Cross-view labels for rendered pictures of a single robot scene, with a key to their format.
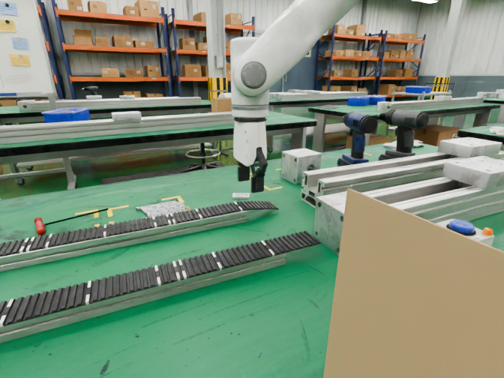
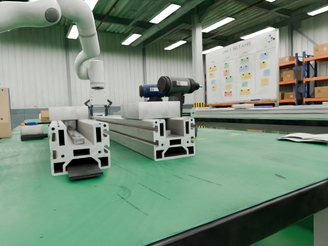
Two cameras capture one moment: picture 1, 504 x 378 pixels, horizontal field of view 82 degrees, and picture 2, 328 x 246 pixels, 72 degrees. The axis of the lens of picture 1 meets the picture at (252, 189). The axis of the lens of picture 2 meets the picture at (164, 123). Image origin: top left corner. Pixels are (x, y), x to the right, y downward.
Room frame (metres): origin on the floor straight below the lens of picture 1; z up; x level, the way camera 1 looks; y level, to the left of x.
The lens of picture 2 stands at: (1.02, -1.38, 0.89)
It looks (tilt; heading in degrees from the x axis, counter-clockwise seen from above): 3 degrees down; 88
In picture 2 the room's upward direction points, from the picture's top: 2 degrees counter-clockwise
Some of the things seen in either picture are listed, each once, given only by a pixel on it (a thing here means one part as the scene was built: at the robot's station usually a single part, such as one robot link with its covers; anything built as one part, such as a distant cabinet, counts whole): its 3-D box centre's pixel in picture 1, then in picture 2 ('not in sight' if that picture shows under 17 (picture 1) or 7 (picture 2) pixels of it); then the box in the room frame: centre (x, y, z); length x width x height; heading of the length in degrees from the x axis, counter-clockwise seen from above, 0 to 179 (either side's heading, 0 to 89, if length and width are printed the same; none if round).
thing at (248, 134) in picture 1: (250, 138); (98, 96); (0.67, 0.00, 0.98); 0.10 x 0.07 x 0.11; 23
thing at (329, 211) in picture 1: (349, 225); not in sight; (0.53, -0.20, 0.83); 0.12 x 0.09 x 0.10; 24
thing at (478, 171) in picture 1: (482, 175); (68, 117); (0.72, -0.61, 0.87); 0.16 x 0.11 x 0.07; 114
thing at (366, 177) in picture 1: (415, 172); (124, 128); (0.90, -0.53, 0.82); 0.80 x 0.10 x 0.09; 114
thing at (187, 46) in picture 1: (212, 63); not in sight; (10.90, 1.35, 1.55); 2.83 x 0.98 x 3.10; 118
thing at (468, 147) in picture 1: (468, 151); (148, 115); (1.00, -0.76, 0.87); 0.16 x 0.11 x 0.07; 114
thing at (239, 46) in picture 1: (250, 72); (95, 71); (0.67, 0.00, 1.12); 0.09 x 0.08 x 0.13; 3
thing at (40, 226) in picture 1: (73, 217); not in sight; (0.65, 0.44, 0.79); 0.16 x 0.08 x 0.02; 129
